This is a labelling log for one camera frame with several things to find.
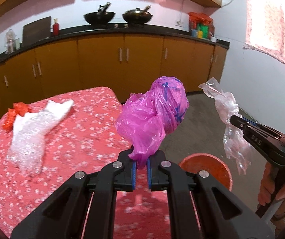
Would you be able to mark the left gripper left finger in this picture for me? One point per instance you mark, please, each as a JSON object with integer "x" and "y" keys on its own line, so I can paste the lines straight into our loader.
{"x": 83, "y": 206}

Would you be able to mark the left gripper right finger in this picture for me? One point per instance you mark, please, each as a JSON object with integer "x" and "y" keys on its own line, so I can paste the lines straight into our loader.
{"x": 200, "y": 206}

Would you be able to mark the clear plastic bag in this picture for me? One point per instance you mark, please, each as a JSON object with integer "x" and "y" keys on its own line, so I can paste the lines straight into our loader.
{"x": 235, "y": 146}

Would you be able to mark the bubble wrap sheet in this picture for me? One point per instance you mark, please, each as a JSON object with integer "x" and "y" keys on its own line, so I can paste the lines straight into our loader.
{"x": 28, "y": 141}

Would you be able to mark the red plastic bag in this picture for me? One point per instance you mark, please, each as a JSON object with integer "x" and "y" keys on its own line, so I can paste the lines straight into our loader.
{"x": 18, "y": 109}

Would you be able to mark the magenta plastic bag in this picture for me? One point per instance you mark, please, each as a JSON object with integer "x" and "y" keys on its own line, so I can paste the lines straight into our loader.
{"x": 146, "y": 118}

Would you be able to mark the red trash bucket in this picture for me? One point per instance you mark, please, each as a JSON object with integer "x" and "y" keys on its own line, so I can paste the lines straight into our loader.
{"x": 213, "y": 165}

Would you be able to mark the red floral tablecloth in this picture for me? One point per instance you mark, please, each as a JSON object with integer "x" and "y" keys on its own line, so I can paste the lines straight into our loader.
{"x": 85, "y": 140}

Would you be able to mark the pink window curtain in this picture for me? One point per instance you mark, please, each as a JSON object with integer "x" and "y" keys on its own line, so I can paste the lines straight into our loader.
{"x": 265, "y": 31}

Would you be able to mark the white cup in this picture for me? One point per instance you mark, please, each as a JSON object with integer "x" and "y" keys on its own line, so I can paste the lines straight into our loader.
{"x": 213, "y": 39}

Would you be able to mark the green container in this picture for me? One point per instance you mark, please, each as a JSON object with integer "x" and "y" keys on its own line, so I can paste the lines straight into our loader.
{"x": 203, "y": 31}

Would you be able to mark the red bag over containers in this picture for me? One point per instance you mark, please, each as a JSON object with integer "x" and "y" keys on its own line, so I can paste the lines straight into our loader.
{"x": 195, "y": 18}

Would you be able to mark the lower wooden cabinets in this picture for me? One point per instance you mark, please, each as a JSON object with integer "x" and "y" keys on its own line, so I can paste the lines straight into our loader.
{"x": 125, "y": 62}

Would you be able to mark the clear jar with bag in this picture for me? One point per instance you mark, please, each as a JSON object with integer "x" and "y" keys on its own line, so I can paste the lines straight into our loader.
{"x": 11, "y": 42}

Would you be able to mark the black countertop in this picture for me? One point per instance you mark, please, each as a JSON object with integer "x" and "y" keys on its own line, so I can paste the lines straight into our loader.
{"x": 85, "y": 30}

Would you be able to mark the dark cutting board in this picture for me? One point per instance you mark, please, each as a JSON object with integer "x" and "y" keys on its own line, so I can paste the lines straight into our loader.
{"x": 36, "y": 31}

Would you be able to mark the red bottle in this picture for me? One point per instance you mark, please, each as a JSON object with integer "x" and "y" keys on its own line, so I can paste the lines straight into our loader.
{"x": 55, "y": 27}

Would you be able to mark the right black wok with lid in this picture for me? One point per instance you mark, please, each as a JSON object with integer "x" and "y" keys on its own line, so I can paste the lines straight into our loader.
{"x": 138, "y": 16}

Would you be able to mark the left black wok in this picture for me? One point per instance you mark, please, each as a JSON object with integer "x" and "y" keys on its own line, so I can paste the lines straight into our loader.
{"x": 100, "y": 17}

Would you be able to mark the white wall socket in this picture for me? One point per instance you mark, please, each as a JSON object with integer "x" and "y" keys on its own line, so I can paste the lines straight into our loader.
{"x": 179, "y": 23}

